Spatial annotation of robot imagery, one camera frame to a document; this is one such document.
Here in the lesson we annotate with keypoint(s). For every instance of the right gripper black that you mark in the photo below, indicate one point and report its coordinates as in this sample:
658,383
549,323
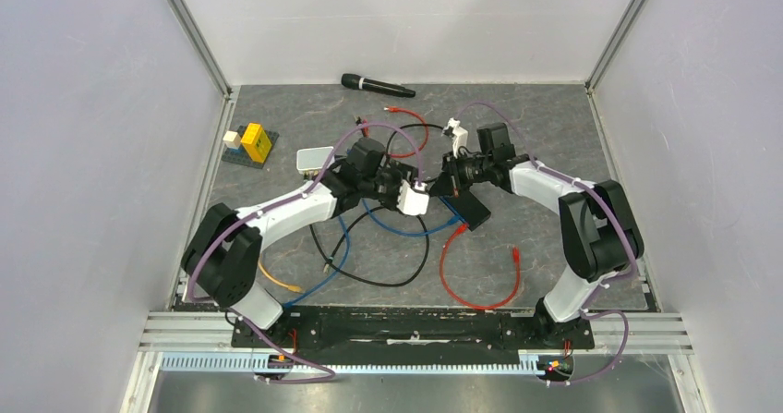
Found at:
444,186

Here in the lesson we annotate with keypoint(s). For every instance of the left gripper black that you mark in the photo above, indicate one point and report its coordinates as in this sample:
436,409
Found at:
400,171

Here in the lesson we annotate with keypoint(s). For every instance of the white network switch box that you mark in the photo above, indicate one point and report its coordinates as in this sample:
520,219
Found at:
312,159

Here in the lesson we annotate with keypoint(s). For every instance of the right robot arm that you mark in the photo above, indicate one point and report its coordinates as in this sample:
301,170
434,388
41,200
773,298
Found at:
599,233

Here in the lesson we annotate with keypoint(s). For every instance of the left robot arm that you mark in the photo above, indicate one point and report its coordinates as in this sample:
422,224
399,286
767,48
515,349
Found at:
221,258

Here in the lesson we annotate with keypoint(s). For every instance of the black microphone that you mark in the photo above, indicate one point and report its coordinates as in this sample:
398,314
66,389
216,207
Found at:
360,83

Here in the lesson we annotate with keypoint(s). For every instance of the yellow toy brick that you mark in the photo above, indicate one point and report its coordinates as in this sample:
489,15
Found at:
256,143

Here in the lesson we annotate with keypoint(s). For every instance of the cream toy brick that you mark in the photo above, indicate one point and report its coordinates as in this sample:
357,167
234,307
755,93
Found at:
232,140

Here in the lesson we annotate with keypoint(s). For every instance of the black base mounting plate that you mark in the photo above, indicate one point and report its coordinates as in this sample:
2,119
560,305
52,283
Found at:
421,336

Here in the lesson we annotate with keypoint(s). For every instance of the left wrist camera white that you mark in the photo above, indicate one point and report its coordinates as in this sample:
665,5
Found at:
412,199

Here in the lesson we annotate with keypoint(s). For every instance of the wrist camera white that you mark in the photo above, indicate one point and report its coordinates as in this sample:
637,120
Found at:
412,199
458,135

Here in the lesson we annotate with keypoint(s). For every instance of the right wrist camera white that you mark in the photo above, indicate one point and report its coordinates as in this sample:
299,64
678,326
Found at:
458,135

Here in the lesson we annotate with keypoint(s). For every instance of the white cable duct strip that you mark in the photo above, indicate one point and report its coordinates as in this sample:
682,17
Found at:
257,362

